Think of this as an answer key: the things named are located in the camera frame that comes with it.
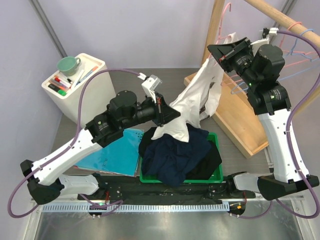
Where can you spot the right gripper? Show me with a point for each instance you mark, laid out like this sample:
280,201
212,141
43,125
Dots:
221,51

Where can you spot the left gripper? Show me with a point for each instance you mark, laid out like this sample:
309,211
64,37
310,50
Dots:
163,114

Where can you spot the pink hanger of white shirt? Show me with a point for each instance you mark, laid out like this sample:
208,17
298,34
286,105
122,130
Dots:
228,7

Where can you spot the white t-shirt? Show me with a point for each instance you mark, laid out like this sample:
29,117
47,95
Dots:
198,101

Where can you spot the light blue wire hanger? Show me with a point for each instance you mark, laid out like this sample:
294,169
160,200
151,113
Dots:
238,85

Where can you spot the pink hanger of navy shirt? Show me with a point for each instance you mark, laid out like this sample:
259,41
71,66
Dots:
292,51

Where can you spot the black flower print t-shirt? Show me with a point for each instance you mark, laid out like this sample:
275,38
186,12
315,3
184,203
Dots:
204,169

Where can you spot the navy blue t-shirt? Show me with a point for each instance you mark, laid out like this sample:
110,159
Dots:
170,159

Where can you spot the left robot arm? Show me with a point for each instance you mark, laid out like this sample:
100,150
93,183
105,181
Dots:
123,112

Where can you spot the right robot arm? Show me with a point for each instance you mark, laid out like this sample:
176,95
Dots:
271,104

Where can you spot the blue folder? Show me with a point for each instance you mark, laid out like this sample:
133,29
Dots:
121,157

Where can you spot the wooden clothes rack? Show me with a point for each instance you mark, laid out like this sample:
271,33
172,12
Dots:
234,114

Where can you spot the green plastic tray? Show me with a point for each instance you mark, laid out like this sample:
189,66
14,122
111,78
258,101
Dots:
216,178

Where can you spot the orange tipped white pen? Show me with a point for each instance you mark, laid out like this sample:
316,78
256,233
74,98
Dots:
88,73

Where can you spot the white square bin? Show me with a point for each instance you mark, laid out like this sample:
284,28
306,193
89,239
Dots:
96,96

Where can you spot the green capped marker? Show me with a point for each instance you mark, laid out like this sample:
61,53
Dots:
62,92

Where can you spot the green ceramic cup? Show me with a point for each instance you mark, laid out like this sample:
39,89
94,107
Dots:
68,65

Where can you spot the red marker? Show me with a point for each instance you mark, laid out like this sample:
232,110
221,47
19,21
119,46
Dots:
60,80

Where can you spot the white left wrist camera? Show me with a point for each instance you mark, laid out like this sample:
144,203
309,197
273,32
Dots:
149,85

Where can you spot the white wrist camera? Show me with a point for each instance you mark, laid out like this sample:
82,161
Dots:
149,85
266,34

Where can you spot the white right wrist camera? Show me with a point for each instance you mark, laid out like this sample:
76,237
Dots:
266,34

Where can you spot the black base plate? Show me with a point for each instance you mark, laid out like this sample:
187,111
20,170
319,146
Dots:
133,192

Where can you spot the white slotted cable duct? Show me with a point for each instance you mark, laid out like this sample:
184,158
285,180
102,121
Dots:
85,207

